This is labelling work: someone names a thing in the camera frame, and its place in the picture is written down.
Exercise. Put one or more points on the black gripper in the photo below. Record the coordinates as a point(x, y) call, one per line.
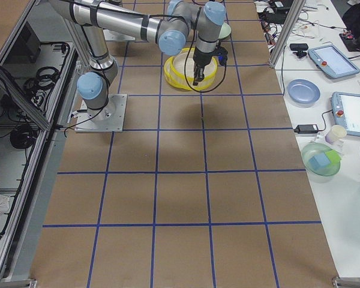
point(200, 58)

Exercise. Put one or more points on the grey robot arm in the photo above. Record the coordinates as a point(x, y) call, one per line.
point(169, 31)

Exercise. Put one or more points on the yellow bamboo steamer base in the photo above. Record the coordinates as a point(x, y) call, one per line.
point(179, 73)

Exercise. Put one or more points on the mint green round plate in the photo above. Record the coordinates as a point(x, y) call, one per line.
point(225, 31)

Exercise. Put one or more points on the black webcam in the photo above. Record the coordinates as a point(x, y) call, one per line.
point(299, 49)

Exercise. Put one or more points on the blue round plate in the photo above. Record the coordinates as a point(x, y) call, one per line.
point(303, 92)

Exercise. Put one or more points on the black power adapter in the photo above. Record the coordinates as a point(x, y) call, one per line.
point(306, 129)

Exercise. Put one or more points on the upper blue teach pendant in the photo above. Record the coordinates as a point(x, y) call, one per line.
point(332, 62)

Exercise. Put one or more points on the blue teach pendant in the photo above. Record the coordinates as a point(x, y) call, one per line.
point(332, 62)
point(346, 110)

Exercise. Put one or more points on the blue foam cube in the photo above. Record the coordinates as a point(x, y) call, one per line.
point(318, 161)

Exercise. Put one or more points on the clear glass bowl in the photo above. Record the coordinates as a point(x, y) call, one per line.
point(322, 175)

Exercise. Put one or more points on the white paper cup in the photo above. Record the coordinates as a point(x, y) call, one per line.
point(336, 133)

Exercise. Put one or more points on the green foam cube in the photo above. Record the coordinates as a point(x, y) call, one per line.
point(333, 156)

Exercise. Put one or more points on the lower blue teach pendant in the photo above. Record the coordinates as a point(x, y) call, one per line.
point(346, 110)

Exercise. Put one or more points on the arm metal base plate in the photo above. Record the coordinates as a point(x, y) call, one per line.
point(111, 118)

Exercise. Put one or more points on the aluminium frame post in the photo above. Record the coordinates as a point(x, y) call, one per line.
point(287, 28)

